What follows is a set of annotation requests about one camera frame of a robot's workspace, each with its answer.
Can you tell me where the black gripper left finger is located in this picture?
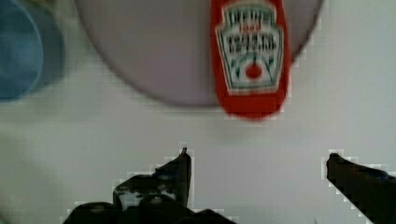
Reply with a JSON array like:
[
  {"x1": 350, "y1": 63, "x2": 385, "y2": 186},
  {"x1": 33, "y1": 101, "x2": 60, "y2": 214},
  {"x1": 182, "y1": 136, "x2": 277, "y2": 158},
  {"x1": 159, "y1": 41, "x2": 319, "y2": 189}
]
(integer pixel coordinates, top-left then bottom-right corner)
[{"x1": 113, "y1": 147, "x2": 191, "y2": 211}]

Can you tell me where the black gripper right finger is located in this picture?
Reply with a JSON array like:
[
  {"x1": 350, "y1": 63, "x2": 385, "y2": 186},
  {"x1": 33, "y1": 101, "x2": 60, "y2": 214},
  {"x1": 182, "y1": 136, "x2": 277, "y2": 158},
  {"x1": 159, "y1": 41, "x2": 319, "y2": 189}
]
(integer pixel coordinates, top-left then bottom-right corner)
[{"x1": 326, "y1": 153, "x2": 396, "y2": 224}]

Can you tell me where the grey oval plate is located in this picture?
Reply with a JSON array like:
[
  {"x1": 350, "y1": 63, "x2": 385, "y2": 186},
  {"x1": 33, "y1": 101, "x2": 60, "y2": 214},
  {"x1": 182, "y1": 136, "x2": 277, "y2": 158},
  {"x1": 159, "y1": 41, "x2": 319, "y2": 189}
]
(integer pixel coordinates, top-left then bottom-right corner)
[{"x1": 74, "y1": 0, "x2": 324, "y2": 106}]

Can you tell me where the red plush ketchup bottle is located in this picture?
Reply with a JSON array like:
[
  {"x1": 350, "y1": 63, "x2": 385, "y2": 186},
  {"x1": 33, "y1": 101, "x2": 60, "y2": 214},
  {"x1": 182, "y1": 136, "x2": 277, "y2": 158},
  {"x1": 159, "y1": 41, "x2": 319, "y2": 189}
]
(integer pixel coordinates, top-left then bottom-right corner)
[{"x1": 210, "y1": 0, "x2": 291, "y2": 119}]

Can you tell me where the blue cup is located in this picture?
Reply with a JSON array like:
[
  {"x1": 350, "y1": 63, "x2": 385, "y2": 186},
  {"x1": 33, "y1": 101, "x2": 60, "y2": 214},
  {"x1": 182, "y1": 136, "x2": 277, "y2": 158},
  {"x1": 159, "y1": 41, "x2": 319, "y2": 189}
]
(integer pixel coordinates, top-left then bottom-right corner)
[{"x1": 0, "y1": 0, "x2": 65, "y2": 104}]

